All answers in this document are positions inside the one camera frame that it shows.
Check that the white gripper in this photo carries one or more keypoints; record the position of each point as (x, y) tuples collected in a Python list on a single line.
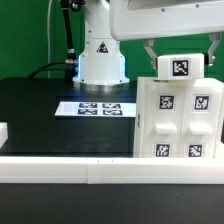
[(148, 19)]

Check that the white cabinet top block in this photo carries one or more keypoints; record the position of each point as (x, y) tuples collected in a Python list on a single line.
[(181, 66)]

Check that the white cabinet body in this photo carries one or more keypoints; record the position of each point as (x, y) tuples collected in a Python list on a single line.
[(143, 84)]

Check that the white cabinet door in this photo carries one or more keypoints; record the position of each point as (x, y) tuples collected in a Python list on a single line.
[(162, 122), (200, 120)]

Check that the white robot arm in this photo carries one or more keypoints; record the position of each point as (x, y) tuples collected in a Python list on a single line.
[(108, 22)]

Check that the white marker base sheet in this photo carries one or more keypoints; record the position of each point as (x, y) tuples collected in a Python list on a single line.
[(95, 109)]

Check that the white U-shaped fence frame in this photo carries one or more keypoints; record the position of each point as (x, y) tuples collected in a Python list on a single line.
[(110, 170)]

